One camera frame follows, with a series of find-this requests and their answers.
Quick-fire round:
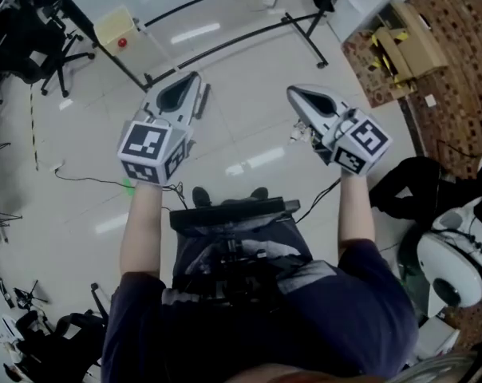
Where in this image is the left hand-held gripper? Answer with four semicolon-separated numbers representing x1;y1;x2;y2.
116;71;204;188

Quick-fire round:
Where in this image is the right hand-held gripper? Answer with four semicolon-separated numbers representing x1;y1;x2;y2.
286;84;394;179

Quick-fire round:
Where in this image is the person's right forearm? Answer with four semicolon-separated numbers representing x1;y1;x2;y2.
336;172;377;255

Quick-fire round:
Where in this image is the person's left forearm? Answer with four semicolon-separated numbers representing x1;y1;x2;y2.
119;181;164;281

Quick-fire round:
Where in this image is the brown printed cardboard box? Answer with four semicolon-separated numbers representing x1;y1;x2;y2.
340;34;418;109

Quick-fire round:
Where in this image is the beige box with red button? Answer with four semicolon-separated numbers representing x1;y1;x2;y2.
92;5;141;58

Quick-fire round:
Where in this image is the white floor appliance dark opening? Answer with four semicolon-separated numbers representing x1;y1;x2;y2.
310;0;337;16

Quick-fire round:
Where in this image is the person's left black shoe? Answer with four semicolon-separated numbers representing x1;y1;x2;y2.
192;186;212;208

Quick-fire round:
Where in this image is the white cabinet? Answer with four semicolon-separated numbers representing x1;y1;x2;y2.
327;0;413;44

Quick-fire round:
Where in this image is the plain cardboard box yellow tape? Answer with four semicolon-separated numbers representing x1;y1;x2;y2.
369;0;450;86

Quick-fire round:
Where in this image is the black chest-mounted device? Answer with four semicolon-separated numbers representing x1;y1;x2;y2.
168;197;302;235

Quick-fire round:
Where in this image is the striped floor tape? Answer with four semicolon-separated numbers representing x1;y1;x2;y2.
28;83;41;172

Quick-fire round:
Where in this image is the black office chair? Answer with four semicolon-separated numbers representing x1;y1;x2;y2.
0;0;97;100

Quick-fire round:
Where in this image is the person's dark shirt torso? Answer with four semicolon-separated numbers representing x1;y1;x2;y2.
100;237;422;383

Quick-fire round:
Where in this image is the small black tripod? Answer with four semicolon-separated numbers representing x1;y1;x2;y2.
12;279;50;310

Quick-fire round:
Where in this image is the black and white chair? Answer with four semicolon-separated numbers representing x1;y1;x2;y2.
0;310;109;383

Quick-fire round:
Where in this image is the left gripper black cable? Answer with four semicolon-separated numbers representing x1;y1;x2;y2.
162;180;191;211

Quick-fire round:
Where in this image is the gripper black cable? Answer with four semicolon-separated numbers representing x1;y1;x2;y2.
162;180;191;211
294;176;343;224

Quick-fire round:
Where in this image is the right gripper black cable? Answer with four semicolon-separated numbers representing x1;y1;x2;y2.
294;176;343;224

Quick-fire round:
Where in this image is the black floor cable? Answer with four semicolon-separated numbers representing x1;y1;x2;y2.
49;160;137;188

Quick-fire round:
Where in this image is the black chest mount bracket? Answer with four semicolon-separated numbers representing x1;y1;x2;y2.
207;232;292;289

